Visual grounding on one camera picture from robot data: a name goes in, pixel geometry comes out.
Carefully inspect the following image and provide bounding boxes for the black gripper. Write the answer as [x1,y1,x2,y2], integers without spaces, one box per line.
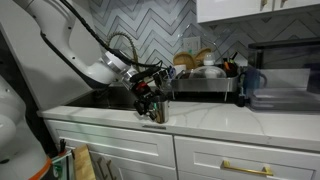
[131,79,162,122]

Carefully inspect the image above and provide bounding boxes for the silver steel cup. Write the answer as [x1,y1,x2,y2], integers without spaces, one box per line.
[153,94,170,125]

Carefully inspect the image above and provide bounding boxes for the metal utensil caddy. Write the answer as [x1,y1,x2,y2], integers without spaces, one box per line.
[161,77,177,93]

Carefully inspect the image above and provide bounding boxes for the stainless steel sink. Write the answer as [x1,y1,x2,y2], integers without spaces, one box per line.
[64,84,241,113]

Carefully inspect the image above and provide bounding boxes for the white shaker drawer front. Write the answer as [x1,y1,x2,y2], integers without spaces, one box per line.
[173,134,320,180]
[44,119,177,168]

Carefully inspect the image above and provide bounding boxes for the white mug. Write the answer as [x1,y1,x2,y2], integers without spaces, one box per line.
[173,64,187,76]

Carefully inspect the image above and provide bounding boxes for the metal dish rack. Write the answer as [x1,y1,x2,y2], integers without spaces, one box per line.
[166,64,241,103]

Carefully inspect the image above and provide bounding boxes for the round wooden plate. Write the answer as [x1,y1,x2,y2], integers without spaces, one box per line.
[173,51,198,70]
[194,47,213,66]

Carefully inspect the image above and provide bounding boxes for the white cabinet door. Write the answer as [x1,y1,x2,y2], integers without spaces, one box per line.
[64,146,178,180]

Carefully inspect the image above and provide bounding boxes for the clear glass bowl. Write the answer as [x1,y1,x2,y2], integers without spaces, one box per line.
[189,65,228,80]

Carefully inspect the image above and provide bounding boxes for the white baby bottle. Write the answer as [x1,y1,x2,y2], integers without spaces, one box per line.
[203,51,218,79]

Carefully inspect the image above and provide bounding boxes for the wooden board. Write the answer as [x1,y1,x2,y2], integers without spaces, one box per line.
[71,143,98,180]

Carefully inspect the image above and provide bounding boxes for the black utensil holder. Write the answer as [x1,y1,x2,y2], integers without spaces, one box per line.
[223,51,239,78]

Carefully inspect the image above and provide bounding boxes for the black orange clamp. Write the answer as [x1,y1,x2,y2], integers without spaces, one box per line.
[58,138,68,157]

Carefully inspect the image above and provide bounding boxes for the blue pitcher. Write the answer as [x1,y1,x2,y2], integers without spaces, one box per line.
[238,65,268,99]

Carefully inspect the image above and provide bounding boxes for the clear plastic container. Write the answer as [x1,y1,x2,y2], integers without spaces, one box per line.
[248,68,320,113]

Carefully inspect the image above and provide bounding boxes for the black kitchen appliance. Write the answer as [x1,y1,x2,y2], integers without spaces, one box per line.
[247,37,320,96]

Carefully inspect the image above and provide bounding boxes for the blue handled scissors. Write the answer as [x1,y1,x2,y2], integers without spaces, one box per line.
[167,65,177,80]

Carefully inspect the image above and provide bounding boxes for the bronze door handle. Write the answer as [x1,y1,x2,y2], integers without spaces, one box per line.
[95,155,107,180]
[105,159,118,180]

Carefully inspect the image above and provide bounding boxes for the white wall outlet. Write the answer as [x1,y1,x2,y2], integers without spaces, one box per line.
[182,35,202,56]

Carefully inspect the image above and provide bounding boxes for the aluminium frame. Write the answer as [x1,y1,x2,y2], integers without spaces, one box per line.
[51,149,75,180]

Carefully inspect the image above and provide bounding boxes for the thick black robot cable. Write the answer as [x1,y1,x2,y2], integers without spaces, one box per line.
[59,0,164,69]

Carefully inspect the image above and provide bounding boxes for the gold drawer handle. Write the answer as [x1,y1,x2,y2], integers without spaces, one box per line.
[221,159,274,177]

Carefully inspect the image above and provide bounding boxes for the white wall cabinet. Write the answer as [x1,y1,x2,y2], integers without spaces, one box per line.
[195,0,320,24]

